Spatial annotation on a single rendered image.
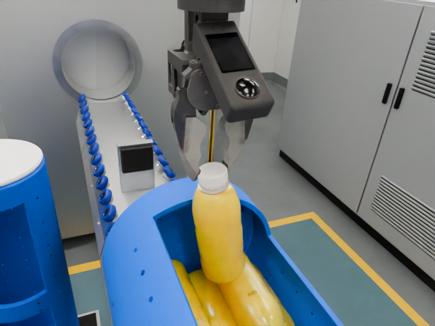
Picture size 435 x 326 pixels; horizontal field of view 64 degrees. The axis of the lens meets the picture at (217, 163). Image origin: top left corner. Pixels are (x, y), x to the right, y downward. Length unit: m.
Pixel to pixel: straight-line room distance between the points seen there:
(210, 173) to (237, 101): 0.14
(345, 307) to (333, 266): 0.29
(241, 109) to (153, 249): 0.23
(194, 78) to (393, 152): 2.00
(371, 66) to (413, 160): 0.62
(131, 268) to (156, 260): 0.05
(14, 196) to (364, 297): 1.79
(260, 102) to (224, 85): 0.04
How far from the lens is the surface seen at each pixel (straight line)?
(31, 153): 1.12
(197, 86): 0.38
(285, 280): 0.62
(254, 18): 5.36
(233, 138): 0.42
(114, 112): 1.66
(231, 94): 0.32
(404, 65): 2.25
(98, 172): 1.11
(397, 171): 2.31
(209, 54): 0.35
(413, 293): 2.36
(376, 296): 2.24
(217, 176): 0.42
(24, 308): 1.27
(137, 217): 0.53
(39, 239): 1.14
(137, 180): 1.06
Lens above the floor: 1.53
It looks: 29 degrees down
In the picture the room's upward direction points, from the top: 4 degrees clockwise
